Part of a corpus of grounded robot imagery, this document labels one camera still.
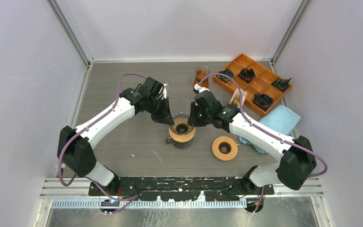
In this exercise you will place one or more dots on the dark folded item front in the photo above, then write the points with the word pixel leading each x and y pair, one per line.
pixel 263 101

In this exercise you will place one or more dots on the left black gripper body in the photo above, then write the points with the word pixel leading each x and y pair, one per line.
pixel 154 102

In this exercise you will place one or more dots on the dark folded item back left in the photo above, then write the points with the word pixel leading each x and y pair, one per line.
pixel 225 75

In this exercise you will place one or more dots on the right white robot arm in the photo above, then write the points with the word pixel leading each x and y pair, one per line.
pixel 294 165

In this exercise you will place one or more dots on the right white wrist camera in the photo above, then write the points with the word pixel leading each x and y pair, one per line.
pixel 198 89

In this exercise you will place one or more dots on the amber glass carafe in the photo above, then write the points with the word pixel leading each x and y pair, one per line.
pixel 201 73

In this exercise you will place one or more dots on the dark folded item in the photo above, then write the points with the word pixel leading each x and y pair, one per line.
pixel 263 101
pixel 247 75
pixel 225 75
pixel 281 84

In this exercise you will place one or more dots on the white slotted cable duct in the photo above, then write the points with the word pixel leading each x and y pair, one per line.
pixel 100 203

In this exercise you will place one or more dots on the dark folded item right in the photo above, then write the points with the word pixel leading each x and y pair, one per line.
pixel 281 84

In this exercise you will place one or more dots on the grey glass coffee server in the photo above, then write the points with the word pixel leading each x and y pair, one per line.
pixel 170 140

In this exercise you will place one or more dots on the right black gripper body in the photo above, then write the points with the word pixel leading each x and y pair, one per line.
pixel 206 116

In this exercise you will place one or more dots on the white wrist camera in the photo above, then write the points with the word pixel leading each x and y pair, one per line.
pixel 163 94
pixel 198 89

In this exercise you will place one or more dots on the dark folded item back middle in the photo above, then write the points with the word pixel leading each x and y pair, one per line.
pixel 247 75

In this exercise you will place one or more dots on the light blue cloth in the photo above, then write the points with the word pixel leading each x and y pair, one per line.
pixel 281 119

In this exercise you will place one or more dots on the orange coffee filter box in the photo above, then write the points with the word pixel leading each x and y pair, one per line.
pixel 238 97

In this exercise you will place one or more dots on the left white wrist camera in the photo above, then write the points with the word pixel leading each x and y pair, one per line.
pixel 163 94

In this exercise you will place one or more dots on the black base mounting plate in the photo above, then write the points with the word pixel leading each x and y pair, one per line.
pixel 221 188

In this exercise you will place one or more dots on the orange compartment tray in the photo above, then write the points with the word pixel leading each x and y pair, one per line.
pixel 260 84

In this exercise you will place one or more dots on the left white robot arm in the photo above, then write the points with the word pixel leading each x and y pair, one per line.
pixel 76 145

